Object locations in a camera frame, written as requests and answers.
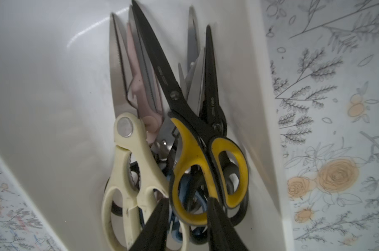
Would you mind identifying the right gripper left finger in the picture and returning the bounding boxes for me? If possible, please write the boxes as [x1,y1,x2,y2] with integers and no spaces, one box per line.
[129,198,170,251]

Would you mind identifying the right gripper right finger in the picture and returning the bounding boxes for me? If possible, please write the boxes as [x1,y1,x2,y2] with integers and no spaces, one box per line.
[207,197,248,251]

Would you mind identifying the cream handled kitchen scissors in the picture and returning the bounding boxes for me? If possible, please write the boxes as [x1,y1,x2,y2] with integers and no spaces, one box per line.
[101,13,169,251]

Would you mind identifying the yellow handled black scissors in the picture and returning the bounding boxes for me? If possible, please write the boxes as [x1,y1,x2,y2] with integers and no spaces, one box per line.
[131,0,250,227]

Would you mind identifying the white plastic storage box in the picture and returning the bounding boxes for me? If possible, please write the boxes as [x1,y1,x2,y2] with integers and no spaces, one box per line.
[0,1,295,251]

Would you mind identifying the blue handled scissors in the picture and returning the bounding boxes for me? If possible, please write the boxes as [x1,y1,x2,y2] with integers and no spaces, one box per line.
[164,46,209,244]

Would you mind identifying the pink handled scissors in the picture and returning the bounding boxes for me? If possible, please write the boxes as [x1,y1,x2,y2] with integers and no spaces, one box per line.
[127,24,162,145]

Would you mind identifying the small grey handled scissors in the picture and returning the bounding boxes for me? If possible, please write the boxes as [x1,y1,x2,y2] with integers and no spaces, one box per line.
[154,6,200,159]

